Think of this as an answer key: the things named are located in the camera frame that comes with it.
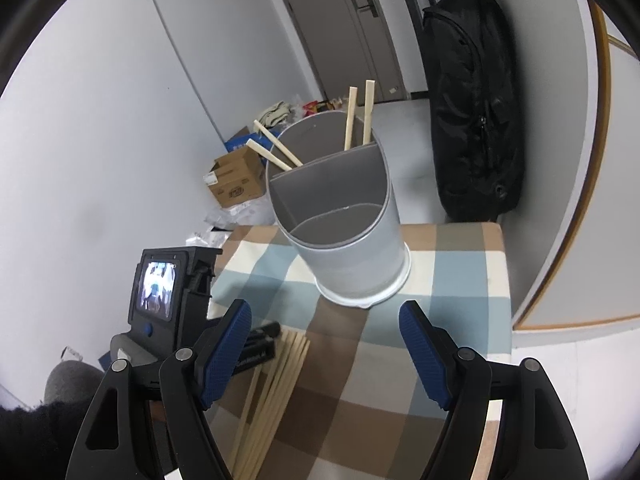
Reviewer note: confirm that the grey fabric object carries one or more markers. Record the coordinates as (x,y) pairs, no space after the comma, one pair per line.
(72,382)

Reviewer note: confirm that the clear plastic bag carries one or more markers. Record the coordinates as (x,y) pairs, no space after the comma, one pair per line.
(235,215)

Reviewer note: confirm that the white divided utensil holder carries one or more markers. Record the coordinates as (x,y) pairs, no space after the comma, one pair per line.
(350,265)

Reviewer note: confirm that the grey door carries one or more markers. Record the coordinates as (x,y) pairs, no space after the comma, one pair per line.
(340,35)

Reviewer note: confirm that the plaid tablecloth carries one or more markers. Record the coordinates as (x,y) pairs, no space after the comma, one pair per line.
(450,270)

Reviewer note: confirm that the person's left forearm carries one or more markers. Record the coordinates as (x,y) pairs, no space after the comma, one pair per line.
(35,445)

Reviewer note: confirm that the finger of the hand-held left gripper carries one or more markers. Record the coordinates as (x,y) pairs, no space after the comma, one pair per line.
(257,355)

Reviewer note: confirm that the white cabinet with wooden trim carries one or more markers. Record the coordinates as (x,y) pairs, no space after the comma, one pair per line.
(610,260)

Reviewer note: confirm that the brown cardboard box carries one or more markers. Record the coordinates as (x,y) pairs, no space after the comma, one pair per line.
(240,180)

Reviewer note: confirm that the beige plastic bag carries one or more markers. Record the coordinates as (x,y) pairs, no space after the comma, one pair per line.
(339,102)

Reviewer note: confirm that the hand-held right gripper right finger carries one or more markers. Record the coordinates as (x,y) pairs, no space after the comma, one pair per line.
(425,355)

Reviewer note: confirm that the blue cardboard box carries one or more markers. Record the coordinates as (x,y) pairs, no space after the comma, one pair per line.
(240,141)

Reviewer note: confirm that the white plastic bag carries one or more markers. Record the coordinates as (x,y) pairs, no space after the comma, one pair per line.
(296,110)

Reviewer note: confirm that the red bag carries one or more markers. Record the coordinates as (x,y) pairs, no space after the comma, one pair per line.
(311,107)

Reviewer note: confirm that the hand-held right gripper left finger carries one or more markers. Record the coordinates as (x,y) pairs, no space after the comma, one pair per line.
(225,355)

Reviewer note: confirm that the bunch of wooden chopsticks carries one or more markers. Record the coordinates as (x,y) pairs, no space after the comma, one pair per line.
(280,385)

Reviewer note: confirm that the orange and black box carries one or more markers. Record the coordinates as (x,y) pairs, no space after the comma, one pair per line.
(327,106)

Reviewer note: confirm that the black backpack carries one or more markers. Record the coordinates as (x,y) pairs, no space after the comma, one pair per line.
(470,110)

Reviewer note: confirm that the pale wooden chopstick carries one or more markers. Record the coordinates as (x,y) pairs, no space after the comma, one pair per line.
(267,154)
(350,120)
(368,110)
(277,143)

